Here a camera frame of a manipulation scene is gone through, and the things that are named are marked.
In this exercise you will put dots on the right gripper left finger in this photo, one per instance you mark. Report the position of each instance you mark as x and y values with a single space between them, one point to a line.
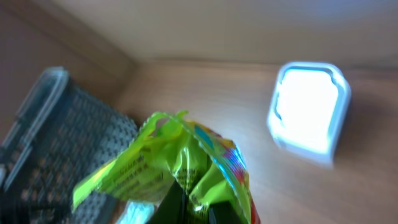
173 207

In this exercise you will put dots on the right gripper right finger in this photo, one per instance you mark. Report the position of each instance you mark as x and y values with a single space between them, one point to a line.
223 213

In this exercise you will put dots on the green haribo candy bag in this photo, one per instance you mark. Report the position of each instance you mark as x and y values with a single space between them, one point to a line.
170 149

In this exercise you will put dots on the teal snack packet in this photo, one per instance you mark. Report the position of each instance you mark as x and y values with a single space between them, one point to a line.
136 213

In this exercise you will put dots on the white barcode scanner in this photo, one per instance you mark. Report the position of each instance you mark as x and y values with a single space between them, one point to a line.
308 108

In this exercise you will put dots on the grey plastic shopping basket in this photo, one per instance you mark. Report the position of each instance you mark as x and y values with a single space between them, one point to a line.
61 135

